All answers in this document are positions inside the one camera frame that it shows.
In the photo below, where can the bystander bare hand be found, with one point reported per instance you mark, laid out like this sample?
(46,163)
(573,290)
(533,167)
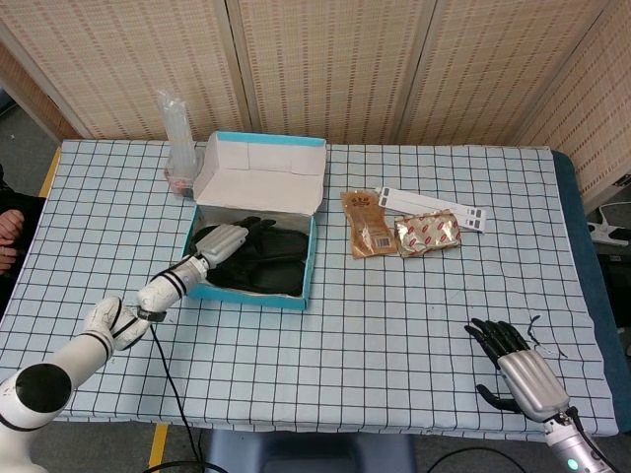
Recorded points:
(11,236)

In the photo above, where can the dark blue table pad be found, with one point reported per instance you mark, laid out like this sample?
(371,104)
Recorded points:
(586,236)

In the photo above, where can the brown snack pouch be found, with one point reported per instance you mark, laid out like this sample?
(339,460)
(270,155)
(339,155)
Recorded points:
(367,222)

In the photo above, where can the gold foil packet red logos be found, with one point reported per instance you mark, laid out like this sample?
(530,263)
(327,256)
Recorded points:
(429,234)

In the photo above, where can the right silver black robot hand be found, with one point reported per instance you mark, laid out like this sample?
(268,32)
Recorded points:
(532,379)

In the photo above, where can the black rubber slipper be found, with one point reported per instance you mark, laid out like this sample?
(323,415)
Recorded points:
(283,244)
(266,281)

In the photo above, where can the clear plastic container red items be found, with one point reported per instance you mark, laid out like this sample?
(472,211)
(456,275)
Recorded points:
(180,184)

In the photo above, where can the bystander black clothing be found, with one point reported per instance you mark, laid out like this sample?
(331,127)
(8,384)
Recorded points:
(32,207)

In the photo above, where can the teal cardboard shoe box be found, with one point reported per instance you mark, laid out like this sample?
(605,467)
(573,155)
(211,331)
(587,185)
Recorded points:
(266,182)

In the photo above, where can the blue checkered tablecloth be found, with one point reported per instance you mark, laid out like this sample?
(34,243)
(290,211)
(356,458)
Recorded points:
(370,355)

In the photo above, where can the blue grey stool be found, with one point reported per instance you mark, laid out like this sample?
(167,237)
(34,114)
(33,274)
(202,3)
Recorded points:
(315,453)

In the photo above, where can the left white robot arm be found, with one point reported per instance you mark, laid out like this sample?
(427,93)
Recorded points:
(79,350)

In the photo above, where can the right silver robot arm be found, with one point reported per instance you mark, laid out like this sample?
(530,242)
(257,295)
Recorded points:
(567,448)

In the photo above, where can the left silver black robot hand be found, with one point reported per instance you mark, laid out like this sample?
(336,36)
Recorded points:
(219,244)

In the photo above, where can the bamboo folding screen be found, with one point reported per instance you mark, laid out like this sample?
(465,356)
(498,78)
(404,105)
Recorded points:
(345,64)

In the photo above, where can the clear plastic cup stack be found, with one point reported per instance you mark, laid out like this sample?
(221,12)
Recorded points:
(178,133)

